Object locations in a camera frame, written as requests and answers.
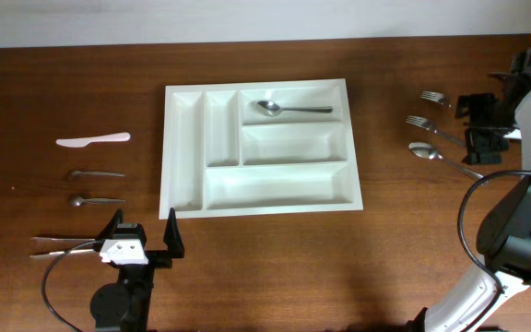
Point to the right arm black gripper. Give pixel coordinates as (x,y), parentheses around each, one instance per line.
(477,146)

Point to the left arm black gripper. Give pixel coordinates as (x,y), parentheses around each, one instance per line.
(162,259)

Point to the metal spoon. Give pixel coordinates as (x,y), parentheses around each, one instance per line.
(429,152)
(271,109)

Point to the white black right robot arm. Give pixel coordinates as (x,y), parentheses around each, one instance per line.
(502,255)

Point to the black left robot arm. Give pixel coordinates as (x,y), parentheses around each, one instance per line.
(124,305)

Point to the small metal teaspoon left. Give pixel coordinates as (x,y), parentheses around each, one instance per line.
(79,201)

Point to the small metal fork left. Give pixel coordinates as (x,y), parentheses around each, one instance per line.
(76,173)

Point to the white plastic knife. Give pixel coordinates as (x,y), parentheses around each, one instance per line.
(84,141)

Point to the white plastic cutlery tray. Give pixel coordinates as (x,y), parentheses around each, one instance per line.
(223,158)

